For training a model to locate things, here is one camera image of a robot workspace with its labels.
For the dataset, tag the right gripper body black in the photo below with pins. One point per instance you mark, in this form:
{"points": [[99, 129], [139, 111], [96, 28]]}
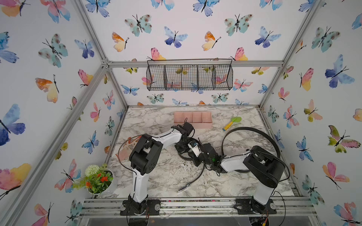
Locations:
{"points": [[201, 159]]}

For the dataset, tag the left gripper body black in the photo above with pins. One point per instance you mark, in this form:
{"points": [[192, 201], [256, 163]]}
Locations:
{"points": [[183, 148]]}

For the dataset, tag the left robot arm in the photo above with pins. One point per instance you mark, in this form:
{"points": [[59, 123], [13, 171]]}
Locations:
{"points": [[144, 158]]}

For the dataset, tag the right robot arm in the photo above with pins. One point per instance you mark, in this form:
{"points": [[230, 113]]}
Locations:
{"points": [[265, 166]]}

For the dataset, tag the pink compartment storage tray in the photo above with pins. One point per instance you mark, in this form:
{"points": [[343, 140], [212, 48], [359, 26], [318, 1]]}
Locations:
{"points": [[198, 119]]}

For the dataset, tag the green yellow toy shovel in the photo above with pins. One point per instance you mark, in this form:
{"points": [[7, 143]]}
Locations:
{"points": [[233, 120]]}

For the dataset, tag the potted artificial flower plant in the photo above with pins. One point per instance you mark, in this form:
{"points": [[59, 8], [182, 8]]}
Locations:
{"points": [[98, 180]]}

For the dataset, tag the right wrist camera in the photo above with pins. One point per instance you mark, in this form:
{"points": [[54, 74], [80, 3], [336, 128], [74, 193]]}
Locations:
{"points": [[194, 147]]}

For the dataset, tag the black wire wall basket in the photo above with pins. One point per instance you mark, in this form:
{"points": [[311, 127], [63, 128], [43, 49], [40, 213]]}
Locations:
{"points": [[192, 75]]}

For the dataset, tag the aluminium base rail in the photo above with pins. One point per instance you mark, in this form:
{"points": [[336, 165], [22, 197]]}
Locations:
{"points": [[198, 207]]}

